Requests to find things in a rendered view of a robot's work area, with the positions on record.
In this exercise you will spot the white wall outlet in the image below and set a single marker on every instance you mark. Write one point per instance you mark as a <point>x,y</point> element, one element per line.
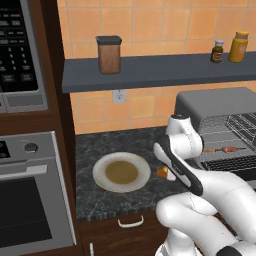
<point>119,96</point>

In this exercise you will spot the silver built-in oven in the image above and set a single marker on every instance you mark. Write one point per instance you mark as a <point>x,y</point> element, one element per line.
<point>30,206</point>

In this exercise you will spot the brown jar with dark lid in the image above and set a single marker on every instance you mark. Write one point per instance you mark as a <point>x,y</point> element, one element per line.
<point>109,56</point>

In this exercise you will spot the silver microwave oven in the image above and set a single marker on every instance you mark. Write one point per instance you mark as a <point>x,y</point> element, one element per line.
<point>20,50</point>

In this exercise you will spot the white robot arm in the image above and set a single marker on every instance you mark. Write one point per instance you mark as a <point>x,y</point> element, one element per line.
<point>213,196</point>

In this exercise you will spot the small brown bottle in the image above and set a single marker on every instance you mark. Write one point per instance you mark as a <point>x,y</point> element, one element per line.
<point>217,53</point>

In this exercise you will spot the grey toaster oven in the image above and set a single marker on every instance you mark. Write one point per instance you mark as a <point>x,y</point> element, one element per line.
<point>216,101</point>

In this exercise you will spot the orange baguette bread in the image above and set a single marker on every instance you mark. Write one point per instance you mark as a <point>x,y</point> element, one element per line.
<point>162,172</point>

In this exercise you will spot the dark grey wall shelf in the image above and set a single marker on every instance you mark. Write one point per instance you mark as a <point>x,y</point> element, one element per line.
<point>150,71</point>

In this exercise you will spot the white and brown round plate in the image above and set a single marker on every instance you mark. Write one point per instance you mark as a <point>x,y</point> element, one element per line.
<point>121,172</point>

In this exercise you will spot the kebab skewer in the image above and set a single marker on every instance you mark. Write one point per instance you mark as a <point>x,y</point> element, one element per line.
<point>229,149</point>

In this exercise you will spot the dark round oven knob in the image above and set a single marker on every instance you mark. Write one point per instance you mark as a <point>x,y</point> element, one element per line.
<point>31,147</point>

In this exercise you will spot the brown wooden tall cabinet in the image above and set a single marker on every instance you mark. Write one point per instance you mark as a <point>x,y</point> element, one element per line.
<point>55,110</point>

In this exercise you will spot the brown wooden drawer front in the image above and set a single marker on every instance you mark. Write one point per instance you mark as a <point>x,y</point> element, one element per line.
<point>106,226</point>

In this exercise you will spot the yellow bottle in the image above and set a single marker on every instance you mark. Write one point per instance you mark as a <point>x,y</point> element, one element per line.
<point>238,48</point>

